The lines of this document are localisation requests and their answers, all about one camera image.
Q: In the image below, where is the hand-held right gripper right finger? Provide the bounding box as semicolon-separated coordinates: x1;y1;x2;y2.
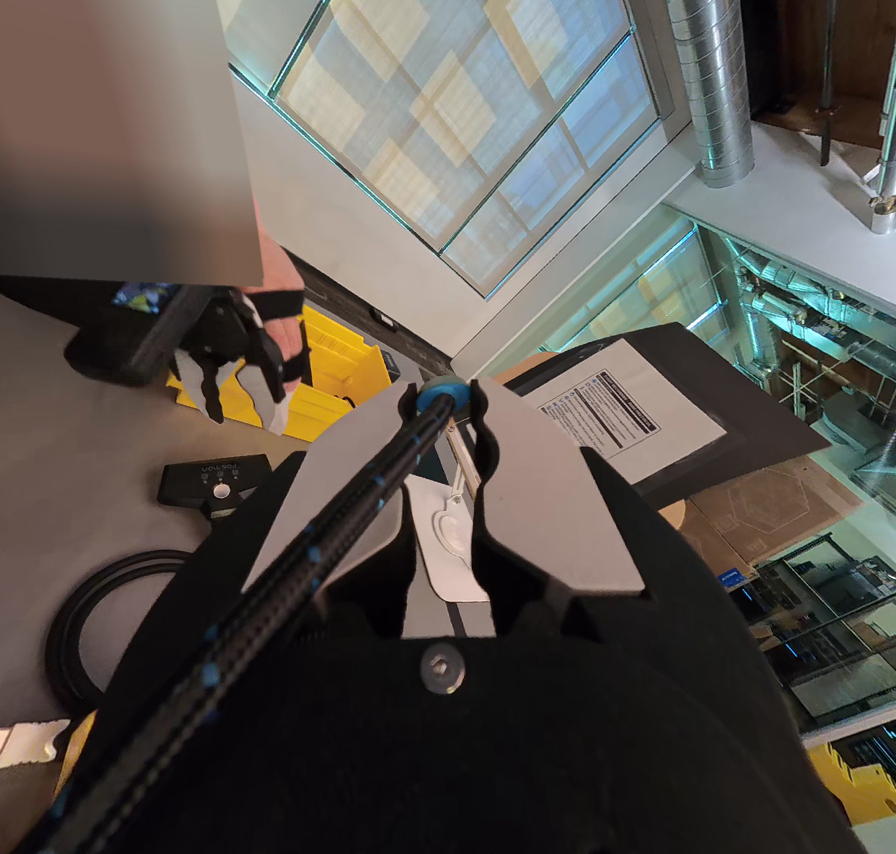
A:
470;377;646;635

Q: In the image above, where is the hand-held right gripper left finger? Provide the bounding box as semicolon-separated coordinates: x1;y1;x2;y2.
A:
246;378;424;635

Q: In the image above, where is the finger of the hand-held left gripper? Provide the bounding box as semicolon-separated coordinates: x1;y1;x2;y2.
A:
171;349;227;427
234;364;289;437

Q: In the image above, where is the braided black HDMI cable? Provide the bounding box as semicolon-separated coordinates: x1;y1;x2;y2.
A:
14;374;470;854

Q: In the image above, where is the yellow plastic bin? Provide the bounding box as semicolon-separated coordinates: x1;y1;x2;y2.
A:
167;304;394;443
805;742;896;828

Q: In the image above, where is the black HDMI switch with cable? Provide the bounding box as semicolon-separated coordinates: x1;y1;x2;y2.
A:
45;454;272;715

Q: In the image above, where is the person's left hand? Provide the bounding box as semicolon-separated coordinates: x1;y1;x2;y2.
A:
260;227;309;383

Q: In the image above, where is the white board stand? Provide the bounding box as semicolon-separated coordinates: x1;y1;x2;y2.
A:
406;420;492;603

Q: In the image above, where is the wooden instruction board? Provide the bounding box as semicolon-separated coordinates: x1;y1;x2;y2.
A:
490;322;834;534

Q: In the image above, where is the flat cardboard box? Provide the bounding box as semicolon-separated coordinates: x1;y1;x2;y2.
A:
682;458;869;582

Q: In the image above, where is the narrow blind-covered window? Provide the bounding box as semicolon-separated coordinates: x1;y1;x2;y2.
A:
542;224;725;372

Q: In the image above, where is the large blind-covered window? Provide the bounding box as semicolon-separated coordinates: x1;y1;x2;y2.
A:
269;0;662;298

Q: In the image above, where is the silver ventilation duct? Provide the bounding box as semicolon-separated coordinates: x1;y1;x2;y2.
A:
661;0;758;190

